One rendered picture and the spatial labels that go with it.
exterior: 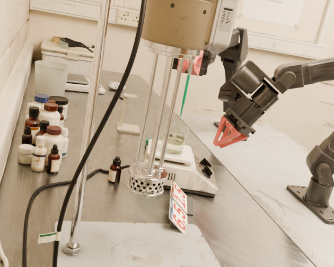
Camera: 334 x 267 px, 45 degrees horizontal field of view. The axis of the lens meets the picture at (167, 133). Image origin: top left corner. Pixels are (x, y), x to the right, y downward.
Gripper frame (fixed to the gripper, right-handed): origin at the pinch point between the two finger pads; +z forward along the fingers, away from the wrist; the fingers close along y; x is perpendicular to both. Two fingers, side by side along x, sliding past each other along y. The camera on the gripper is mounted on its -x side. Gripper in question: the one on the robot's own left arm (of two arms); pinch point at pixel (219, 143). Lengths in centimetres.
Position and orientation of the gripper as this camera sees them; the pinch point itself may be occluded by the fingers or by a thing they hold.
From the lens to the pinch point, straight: 110.6
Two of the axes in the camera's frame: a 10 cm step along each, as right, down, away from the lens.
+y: -5.0, -1.8, -8.5
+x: 5.6, 6.8, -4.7
